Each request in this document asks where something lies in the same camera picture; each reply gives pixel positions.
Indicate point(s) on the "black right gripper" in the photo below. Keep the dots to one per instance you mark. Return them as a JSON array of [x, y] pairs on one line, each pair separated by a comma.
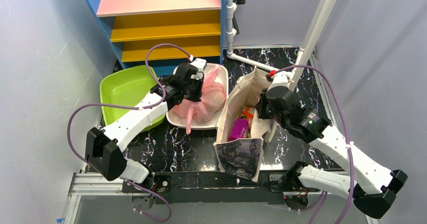
[[263, 107]]

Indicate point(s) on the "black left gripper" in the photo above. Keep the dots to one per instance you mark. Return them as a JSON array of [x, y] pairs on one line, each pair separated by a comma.
[[196, 91]]

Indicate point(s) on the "pink plastic grocery bag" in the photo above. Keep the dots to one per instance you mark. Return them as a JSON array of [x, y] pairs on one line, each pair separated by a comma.
[[207, 99]]

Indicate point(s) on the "orange Fox's candy bag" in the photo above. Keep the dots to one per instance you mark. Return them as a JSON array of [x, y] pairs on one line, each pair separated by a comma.
[[248, 115]]

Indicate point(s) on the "purple snack bag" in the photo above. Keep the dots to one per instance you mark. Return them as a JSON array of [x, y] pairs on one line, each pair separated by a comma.
[[239, 129]]

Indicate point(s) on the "beige canvas tote bag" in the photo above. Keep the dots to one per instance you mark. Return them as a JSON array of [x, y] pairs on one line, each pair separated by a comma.
[[243, 157]]

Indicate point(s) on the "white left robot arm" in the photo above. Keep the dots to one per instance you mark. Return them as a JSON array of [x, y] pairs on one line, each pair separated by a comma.
[[105, 147]]

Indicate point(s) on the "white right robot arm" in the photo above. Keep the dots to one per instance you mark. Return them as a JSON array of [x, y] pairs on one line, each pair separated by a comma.
[[372, 187]]

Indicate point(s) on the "green plastic tray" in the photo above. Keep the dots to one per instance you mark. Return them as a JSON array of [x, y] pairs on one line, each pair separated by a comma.
[[126, 87]]

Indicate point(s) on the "colourful wooden shelf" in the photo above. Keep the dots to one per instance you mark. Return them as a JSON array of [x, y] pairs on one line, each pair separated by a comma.
[[164, 32]]

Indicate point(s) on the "white pvc pipe stand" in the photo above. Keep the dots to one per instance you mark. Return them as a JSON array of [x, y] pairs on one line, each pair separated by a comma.
[[233, 30]]

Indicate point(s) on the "white camera pole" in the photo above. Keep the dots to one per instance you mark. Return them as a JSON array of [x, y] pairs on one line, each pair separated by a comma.
[[317, 24]]

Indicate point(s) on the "aluminium base frame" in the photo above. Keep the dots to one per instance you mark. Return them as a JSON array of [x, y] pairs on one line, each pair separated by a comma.
[[189, 163]]

